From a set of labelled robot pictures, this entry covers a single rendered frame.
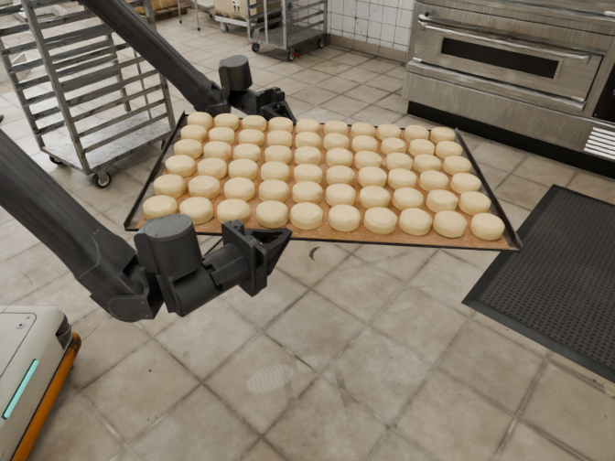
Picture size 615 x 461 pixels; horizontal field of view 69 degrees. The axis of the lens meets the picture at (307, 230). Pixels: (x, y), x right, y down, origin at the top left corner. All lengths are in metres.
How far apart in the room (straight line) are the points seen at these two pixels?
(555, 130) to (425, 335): 1.70
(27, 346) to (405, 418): 1.23
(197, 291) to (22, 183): 0.23
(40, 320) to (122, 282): 1.14
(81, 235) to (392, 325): 1.45
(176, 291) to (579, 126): 2.75
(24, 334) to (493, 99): 2.76
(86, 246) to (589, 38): 2.71
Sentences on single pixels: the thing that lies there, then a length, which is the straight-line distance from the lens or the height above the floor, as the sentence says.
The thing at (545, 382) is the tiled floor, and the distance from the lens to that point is 1.88.
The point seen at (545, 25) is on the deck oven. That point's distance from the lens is 2.99.
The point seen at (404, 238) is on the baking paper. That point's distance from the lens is 0.71.
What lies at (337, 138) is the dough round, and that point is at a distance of 0.91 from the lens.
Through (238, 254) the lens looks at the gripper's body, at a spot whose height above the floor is 1.02.
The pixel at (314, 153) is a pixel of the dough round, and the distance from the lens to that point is 0.85.
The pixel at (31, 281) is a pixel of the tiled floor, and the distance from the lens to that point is 2.34.
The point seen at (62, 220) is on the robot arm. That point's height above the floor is 1.10.
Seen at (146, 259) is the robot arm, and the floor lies 1.05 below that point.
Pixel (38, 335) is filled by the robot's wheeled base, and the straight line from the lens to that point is 1.69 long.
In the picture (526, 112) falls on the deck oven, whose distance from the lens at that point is 3.12.
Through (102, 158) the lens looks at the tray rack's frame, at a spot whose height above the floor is 0.15.
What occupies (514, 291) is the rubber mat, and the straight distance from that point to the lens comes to 2.13.
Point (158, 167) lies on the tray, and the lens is 0.86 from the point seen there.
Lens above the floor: 1.42
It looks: 39 degrees down
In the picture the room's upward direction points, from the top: straight up
